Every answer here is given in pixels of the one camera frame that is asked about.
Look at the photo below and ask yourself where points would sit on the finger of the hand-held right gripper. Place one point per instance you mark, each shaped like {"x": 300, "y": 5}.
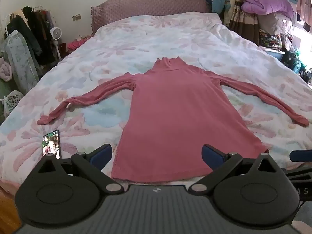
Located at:
{"x": 301, "y": 155}

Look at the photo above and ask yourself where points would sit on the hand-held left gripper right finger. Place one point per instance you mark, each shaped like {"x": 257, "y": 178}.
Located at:
{"x": 211, "y": 154}

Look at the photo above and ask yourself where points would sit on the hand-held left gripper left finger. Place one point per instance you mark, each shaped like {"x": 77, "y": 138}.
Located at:
{"x": 102, "y": 154}

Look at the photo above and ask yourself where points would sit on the pink turtleneck shirt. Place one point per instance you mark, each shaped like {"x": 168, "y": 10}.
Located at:
{"x": 175, "y": 107}

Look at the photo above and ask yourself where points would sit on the rack of dark clothes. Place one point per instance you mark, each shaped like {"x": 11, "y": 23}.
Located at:
{"x": 31, "y": 34}

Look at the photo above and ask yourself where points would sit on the smartphone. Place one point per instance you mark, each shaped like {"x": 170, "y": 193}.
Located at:
{"x": 51, "y": 143}

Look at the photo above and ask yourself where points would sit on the white printed plastic bag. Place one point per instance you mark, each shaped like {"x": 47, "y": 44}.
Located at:
{"x": 12, "y": 102}

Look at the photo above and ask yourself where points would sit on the pink cloth beside bed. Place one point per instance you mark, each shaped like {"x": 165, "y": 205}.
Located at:
{"x": 75, "y": 44}

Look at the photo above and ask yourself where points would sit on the floral bed blanket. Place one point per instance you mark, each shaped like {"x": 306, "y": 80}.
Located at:
{"x": 136, "y": 41}

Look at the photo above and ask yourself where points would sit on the dark floral bag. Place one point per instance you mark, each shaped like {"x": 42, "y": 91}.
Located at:
{"x": 269, "y": 40}

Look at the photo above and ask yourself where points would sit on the light printed storage bag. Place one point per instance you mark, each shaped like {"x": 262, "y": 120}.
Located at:
{"x": 20, "y": 61}

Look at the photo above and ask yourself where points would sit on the white standing fan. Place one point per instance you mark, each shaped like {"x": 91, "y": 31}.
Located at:
{"x": 56, "y": 35}

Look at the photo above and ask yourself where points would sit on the lilac fluffy cloth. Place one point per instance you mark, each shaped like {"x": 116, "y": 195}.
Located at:
{"x": 4, "y": 69}

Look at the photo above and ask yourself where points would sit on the striped brown curtain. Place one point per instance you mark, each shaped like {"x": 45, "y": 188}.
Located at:
{"x": 245, "y": 24}

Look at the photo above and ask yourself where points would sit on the blue plush toy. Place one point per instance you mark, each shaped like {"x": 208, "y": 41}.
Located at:
{"x": 220, "y": 2}

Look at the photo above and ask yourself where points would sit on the pink padded headboard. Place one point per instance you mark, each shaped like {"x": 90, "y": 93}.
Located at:
{"x": 148, "y": 7}

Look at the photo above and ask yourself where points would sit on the purple folded quilt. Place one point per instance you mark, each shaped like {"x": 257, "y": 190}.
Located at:
{"x": 263, "y": 1}

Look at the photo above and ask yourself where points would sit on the wall outlet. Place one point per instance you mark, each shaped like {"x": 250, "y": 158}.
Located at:
{"x": 76, "y": 17}

